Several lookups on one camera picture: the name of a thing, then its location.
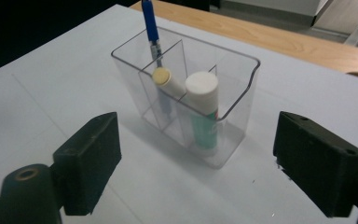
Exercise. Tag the blue pen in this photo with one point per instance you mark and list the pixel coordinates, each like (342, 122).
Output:
(150, 25)

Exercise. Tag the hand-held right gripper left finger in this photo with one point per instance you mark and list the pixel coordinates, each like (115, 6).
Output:
(90, 161)

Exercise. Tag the wooden table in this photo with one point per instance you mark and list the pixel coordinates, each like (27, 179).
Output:
(276, 37)

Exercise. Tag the white table sheet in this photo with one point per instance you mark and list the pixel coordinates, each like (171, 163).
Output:
(43, 93)

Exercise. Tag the clear plastic organizer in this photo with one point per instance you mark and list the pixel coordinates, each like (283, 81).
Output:
(236, 102)

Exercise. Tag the white glue stick green label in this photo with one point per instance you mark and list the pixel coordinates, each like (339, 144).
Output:
(202, 90)

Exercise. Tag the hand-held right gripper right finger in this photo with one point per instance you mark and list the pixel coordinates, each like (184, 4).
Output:
(320, 165)

